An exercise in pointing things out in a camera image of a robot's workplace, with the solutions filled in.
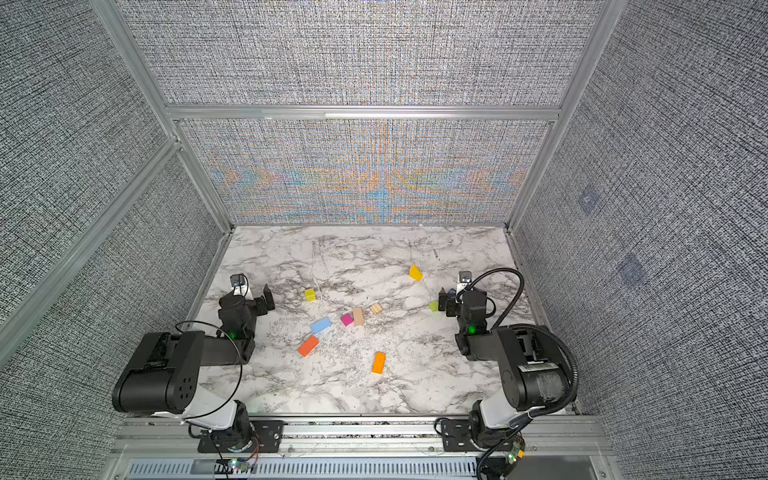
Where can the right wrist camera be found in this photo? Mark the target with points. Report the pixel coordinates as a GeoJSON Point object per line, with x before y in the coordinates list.
{"type": "Point", "coordinates": [464, 279]}

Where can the aluminium front rail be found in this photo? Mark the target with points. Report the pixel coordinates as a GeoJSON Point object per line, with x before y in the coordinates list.
{"type": "Point", "coordinates": [356, 436]}

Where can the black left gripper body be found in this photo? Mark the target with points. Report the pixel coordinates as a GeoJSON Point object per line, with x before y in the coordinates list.
{"type": "Point", "coordinates": [259, 302]}

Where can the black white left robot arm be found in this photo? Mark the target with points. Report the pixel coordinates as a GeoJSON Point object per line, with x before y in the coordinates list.
{"type": "Point", "coordinates": [162, 379]}

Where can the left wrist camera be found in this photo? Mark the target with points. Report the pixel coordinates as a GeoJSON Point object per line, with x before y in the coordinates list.
{"type": "Point", "coordinates": [240, 284]}

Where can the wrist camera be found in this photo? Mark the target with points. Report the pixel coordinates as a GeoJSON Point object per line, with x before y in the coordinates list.
{"type": "Point", "coordinates": [464, 279]}
{"type": "Point", "coordinates": [240, 284]}

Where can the orange wooden block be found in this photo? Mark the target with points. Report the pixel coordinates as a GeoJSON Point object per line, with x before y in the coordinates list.
{"type": "Point", "coordinates": [378, 363]}

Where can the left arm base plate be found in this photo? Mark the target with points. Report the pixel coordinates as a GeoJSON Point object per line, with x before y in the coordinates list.
{"type": "Point", "coordinates": [264, 436]}

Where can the yellow wooden wedge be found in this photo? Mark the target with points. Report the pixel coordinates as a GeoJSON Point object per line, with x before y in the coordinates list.
{"type": "Point", "coordinates": [415, 273]}

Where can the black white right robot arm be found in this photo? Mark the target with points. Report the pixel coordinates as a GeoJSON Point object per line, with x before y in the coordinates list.
{"type": "Point", "coordinates": [538, 375]}

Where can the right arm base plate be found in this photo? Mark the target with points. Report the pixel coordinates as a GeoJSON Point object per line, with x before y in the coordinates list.
{"type": "Point", "coordinates": [465, 435]}

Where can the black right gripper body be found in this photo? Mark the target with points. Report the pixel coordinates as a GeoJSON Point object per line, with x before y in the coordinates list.
{"type": "Point", "coordinates": [447, 301]}

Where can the long natural wood block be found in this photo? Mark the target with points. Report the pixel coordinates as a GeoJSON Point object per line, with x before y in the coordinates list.
{"type": "Point", "coordinates": [358, 316]}

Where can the red wooden block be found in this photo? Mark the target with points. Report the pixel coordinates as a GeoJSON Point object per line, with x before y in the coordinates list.
{"type": "Point", "coordinates": [308, 346]}

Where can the light blue wooden block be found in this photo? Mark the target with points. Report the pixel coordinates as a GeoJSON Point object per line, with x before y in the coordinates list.
{"type": "Point", "coordinates": [321, 325]}

